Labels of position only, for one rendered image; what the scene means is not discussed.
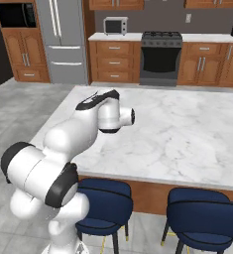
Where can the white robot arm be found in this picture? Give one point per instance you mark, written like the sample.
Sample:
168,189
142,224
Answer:
71,132

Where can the wooden drawer cabinet run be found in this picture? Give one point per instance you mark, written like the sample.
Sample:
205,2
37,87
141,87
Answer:
114,62

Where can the wooden base cabinet run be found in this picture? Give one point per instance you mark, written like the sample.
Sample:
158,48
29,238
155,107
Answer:
210,64

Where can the wooden tall cabinet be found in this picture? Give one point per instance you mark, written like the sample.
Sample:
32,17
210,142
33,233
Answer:
25,54

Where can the wooden kitchen island base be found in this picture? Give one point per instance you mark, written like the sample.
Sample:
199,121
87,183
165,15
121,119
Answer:
151,196

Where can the navy blue bar stool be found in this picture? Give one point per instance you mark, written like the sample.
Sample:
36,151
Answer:
204,215
104,205

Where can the black gas stove oven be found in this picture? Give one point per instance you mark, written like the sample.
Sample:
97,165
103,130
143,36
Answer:
161,59

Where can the silver toaster oven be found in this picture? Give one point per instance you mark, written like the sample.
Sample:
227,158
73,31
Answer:
115,25

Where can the grey stainless fridge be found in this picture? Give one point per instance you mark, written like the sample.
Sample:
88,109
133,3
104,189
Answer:
63,39

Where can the black built-in microwave oven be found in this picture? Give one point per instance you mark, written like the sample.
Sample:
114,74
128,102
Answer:
16,15

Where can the wooden wall cabinet run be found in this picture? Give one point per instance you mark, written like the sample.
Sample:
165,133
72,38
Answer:
154,4

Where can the white wall outlet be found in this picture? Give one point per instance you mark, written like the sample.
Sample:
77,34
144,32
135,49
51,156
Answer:
188,18

